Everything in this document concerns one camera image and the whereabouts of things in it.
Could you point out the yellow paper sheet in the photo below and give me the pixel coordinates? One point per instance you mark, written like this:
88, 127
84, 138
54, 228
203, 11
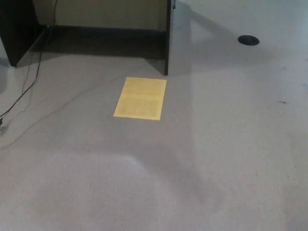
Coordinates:
140, 98

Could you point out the black round floor cap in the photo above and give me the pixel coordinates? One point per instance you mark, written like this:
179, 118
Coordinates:
248, 40

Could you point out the dark wooden desk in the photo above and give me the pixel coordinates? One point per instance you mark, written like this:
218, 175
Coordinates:
14, 29

